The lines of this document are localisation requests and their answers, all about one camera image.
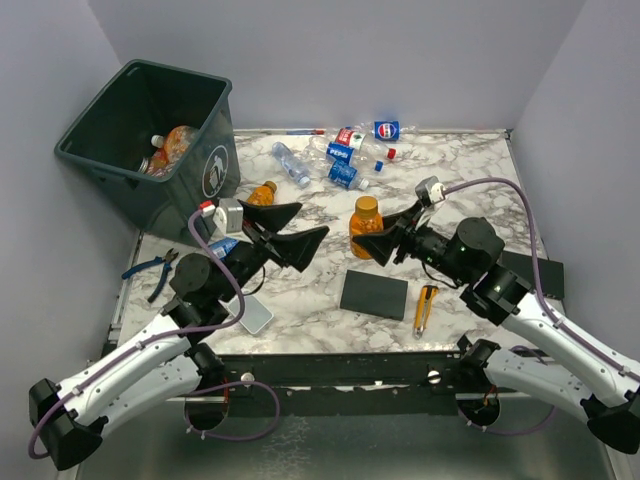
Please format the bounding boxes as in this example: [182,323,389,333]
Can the large orange label bottle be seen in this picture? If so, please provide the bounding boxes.
[144,149,171,177]

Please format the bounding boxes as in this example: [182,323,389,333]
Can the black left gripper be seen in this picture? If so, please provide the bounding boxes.
[218,201,330,304]

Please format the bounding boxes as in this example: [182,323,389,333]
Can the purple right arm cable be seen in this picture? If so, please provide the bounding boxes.
[444,178,640,437]

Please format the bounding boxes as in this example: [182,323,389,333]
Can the clear crushed water bottle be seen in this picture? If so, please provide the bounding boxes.
[271,142,311,189]

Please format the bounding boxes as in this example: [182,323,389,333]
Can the black box right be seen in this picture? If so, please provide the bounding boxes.
[500,251,565,301]

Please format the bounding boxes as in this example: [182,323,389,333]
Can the blue label bottle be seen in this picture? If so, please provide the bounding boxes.
[327,160,370,191]
[209,237,239,259]

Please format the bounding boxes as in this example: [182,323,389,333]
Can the red label bottle at back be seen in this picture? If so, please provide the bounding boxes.
[334,128,365,150]

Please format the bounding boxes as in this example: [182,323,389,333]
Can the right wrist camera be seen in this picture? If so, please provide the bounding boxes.
[414,176,445,212]

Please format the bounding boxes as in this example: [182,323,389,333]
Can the dark green plastic bin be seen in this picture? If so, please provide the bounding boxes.
[54,60,241,246]

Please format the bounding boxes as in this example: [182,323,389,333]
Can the small orange juice bottle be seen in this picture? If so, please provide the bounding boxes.
[246,181,278,206]

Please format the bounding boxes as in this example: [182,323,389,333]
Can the pepsi bottle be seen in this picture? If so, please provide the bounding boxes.
[354,120,418,142]
[309,136,354,164]

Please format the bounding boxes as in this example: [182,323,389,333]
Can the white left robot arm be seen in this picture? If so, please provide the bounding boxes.
[27,198,330,471]

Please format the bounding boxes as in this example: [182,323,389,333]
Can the blue handled pliers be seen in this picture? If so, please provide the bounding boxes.
[121,247,180,304]

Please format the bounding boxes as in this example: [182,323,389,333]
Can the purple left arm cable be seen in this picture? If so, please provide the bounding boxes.
[27,207,281,459]

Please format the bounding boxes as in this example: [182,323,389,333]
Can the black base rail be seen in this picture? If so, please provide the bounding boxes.
[196,351,496,417]

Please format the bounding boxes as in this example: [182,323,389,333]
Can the black rectangular box centre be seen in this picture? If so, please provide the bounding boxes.
[339,270,408,321]

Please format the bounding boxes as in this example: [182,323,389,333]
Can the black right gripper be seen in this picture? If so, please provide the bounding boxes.
[354,199,470,284]

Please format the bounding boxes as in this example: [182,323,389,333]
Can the big orange bottle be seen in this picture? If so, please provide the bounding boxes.
[151,125,199,163]

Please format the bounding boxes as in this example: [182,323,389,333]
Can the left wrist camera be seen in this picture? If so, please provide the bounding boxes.
[199,198,244,236]

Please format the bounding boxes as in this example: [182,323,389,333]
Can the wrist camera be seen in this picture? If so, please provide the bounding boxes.
[199,198,244,236]
[414,176,445,212]

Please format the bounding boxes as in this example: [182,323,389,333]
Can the white grey rectangular case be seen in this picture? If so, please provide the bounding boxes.
[239,295,274,336]

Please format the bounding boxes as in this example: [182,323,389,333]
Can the yellow utility knife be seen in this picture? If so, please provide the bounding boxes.
[412,285,439,339]

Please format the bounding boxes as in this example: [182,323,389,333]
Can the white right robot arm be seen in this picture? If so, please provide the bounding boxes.
[353,203,639,455]

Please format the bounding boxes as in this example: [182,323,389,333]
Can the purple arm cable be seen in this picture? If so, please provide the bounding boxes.
[444,178,640,437]
[27,207,281,459]

